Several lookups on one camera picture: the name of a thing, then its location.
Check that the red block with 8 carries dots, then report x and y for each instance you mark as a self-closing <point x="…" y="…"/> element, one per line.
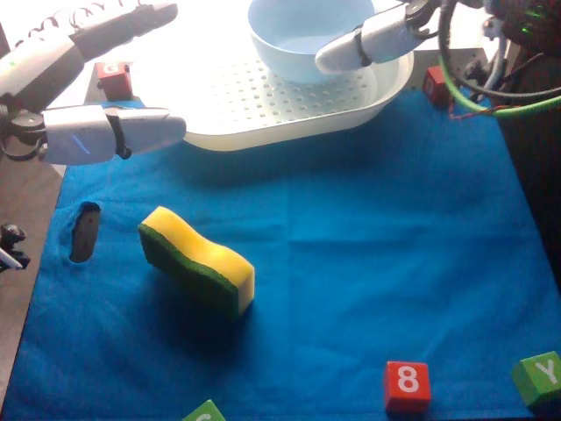
<point x="407" y="386"/>

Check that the green toy block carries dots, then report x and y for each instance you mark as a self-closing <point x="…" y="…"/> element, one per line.
<point x="203" y="414"/>

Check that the red toy block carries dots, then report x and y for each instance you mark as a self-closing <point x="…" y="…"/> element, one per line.
<point x="434" y="85"/>

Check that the yellow green sponge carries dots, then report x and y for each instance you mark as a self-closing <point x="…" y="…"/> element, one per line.
<point x="197" y="250"/>

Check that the red block with G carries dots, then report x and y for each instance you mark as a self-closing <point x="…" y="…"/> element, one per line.
<point x="115" y="83"/>

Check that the green block with Y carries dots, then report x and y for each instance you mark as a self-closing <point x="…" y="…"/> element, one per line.
<point x="537" y="381"/>

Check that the light blue bowl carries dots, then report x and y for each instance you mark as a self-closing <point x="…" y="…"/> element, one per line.
<point x="298" y="48"/>

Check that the blue table cloth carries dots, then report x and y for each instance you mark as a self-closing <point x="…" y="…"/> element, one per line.
<point x="350" y="263"/>

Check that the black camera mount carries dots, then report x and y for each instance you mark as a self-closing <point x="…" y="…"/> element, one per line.
<point x="13" y="234"/>

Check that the white perforated basin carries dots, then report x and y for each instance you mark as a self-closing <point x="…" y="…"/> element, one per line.
<point x="263" y="109"/>

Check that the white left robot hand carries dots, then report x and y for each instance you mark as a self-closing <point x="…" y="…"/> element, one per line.
<point x="79" y="131"/>

